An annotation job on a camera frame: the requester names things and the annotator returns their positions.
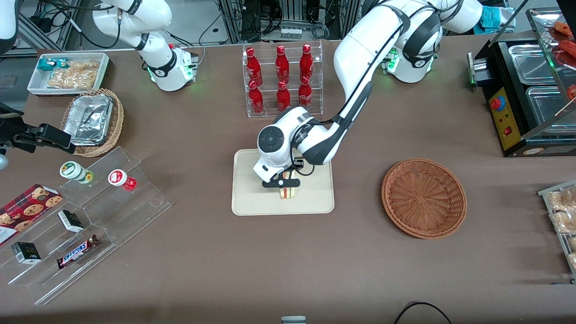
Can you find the black yellow food warmer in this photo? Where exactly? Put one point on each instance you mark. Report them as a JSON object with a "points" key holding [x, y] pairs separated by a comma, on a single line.
{"points": [[506, 121]]}

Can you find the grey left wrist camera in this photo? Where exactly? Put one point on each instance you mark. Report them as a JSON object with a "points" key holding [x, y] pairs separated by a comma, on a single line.
{"points": [[299, 165]]}

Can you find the green lidded cup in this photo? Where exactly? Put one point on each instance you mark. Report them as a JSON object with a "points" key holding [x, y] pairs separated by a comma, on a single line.
{"points": [[72, 170]]}

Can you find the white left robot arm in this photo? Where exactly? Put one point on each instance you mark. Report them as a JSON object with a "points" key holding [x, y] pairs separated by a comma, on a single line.
{"points": [[360, 45]]}

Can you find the teal snack packet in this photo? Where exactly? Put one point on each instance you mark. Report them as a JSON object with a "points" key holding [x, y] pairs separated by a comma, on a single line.
{"points": [[51, 64]]}

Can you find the aluminium frame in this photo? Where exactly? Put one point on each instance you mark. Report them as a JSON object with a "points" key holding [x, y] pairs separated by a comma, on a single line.
{"points": [[49, 27]]}

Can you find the white rectangular bin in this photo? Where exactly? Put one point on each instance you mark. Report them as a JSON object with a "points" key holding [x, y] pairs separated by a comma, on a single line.
{"points": [[36, 87]]}

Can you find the small black box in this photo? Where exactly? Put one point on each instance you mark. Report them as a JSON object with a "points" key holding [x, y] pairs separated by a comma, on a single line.
{"points": [[70, 221], [26, 253]]}

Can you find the tray of pastries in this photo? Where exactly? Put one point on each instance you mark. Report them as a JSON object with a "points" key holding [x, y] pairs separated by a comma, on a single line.
{"points": [[553, 188]]}

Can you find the light woven basket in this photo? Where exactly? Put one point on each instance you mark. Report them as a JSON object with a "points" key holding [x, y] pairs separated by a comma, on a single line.
{"points": [[118, 121]]}

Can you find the clear acrylic bottle rack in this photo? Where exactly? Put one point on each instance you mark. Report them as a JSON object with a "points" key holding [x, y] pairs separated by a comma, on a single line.
{"points": [[270, 114]]}

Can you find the small grey device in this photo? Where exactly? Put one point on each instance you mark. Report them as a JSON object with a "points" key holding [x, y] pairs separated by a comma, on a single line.
{"points": [[293, 320]]}

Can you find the beige plastic tray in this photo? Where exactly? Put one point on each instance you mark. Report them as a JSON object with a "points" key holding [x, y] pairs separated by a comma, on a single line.
{"points": [[252, 198]]}

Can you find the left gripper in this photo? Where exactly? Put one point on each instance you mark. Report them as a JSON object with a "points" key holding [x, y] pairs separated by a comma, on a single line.
{"points": [[297, 165]]}

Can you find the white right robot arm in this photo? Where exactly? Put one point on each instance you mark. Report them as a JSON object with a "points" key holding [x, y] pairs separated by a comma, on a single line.
{"points": [[135, 18]]}

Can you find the red cola bottle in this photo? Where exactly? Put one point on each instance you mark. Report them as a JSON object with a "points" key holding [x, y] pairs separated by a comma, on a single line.
{"points": [[283, 96], [282, 63], [305, 94], [254, 67], [256, 99], [306, 63]]}

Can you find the metal equipment rack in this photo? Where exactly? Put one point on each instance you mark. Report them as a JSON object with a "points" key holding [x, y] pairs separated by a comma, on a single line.
{"points": [[292, 13]]}

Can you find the brown round wicker basket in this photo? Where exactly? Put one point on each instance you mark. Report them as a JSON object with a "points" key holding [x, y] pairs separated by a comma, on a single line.
{"points": [[423, 198]]}

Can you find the Snickers chocolate bar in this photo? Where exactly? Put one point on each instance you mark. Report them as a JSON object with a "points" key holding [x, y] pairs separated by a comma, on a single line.
{"points": [[76, 252]]}

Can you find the red food piece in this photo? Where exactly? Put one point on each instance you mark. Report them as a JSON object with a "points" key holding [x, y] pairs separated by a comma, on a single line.
{"points": [[563, 29], [568, 47], [571, 92]]}

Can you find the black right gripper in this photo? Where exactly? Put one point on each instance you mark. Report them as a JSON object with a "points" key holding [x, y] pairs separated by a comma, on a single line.
{"points": [[19, 133]]}

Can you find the triangle sandwich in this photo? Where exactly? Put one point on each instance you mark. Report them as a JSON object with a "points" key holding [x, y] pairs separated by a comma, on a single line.
{"points": [[289, 192]]}

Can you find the steel warmer pan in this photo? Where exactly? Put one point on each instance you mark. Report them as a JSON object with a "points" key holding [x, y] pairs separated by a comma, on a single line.
{"points": [[546, 105], [531, 63]]}

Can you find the aluminium foil tray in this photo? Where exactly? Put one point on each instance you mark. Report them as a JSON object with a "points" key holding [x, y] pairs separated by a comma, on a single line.
{"points": [[87, 119]]}

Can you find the red lidded cup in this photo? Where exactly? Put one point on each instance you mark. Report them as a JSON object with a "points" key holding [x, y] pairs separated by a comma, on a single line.
{"points": [[119, 177]]}

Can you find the white power strip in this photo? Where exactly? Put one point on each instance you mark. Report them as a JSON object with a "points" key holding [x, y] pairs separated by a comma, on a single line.
{"points": [[290, 32]]}

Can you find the clear acrylic tiered stand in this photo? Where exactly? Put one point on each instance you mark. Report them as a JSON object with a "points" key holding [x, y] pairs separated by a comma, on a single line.
{"points": [[130, 211]]}

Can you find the clear bag of crackers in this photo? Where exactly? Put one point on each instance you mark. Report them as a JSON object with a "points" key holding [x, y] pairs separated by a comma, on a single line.
{"points": [[72, 80], [87, 65]]}

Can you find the red cookie box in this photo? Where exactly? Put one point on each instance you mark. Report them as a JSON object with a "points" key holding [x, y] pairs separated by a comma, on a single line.
{"points": [[24, 211]]}

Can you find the clear bag of snacks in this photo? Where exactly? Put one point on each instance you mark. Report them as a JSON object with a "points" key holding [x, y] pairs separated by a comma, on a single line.
{"points": [[573, 261], [562, 200], [572, 244], [564, 221]]}

